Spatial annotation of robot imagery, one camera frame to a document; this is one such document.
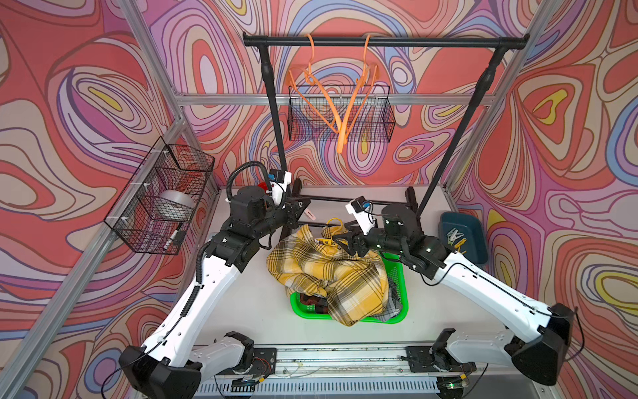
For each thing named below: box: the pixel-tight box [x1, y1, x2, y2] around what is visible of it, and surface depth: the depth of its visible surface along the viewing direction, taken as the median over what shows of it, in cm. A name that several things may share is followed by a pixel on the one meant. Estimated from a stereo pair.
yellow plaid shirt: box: [266, 224, 389, 327], surface depth 73 cm
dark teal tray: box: [438, 211, 488, 265], surface depth 101 cm
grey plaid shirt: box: [372, 277, 402, 323], surface depth 73 cm
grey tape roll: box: [152, 189, 196, 222], surface depth 73 cm
